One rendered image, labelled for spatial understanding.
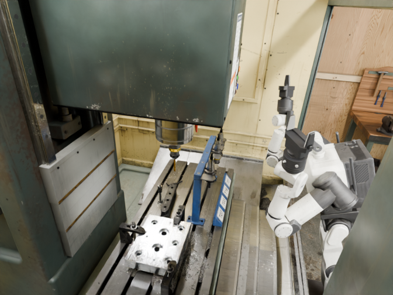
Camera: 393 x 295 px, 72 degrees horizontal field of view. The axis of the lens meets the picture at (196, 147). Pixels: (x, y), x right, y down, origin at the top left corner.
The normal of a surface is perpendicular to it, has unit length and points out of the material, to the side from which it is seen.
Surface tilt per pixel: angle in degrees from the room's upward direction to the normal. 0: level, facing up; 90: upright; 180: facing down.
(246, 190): 24
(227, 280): 8
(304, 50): 90
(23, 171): 90
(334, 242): 90
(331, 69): 90
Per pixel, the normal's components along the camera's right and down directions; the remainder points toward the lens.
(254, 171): -0.05, -0.61
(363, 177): -0.22, 0.46
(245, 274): 0.01, -0.81
